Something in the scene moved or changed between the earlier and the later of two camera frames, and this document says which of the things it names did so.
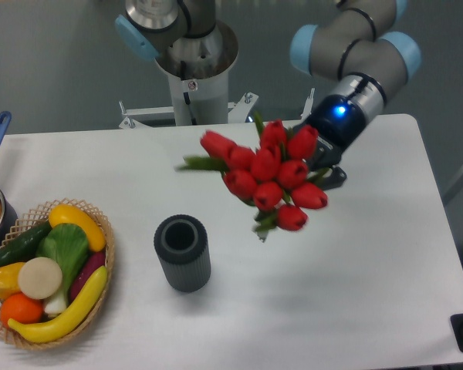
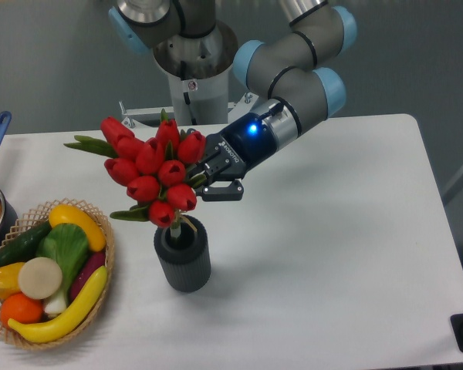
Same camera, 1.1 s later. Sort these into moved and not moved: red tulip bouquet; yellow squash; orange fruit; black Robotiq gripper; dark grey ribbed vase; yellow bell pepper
Moved: black Robotiq gripper; red tulip bouquet
Not moved: dark grey ribbed vase; orange fruit; yellow bell pepper; yellow squash
